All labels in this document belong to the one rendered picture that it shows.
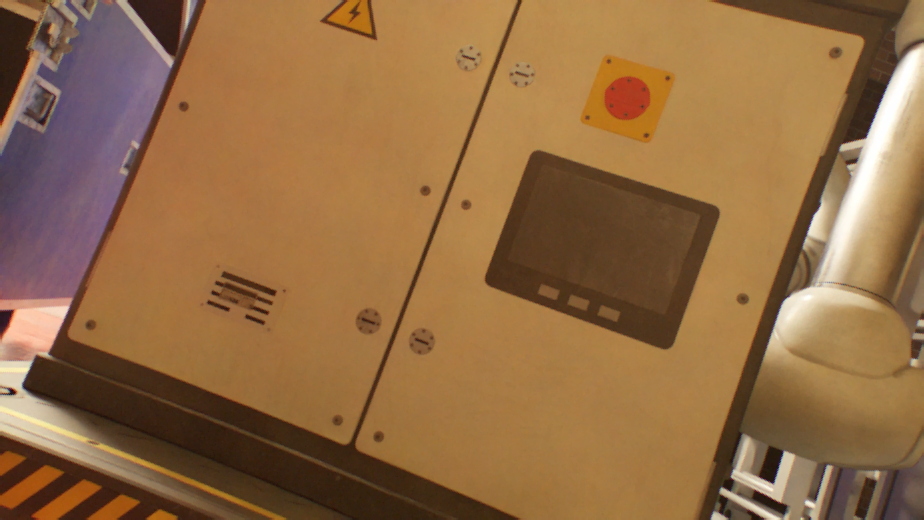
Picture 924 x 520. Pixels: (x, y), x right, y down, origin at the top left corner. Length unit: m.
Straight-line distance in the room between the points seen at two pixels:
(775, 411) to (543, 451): 0.57
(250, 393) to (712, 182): 0.41
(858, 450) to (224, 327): 0.80
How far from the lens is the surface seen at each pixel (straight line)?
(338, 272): 0.76
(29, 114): 2.17
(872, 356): 1.26
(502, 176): 0.74
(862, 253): 1.32
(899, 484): 4.39
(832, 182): 1.75
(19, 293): 2.54
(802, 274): 1.77
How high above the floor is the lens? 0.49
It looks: 5 degrees up
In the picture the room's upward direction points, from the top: 21 degrees clockwise
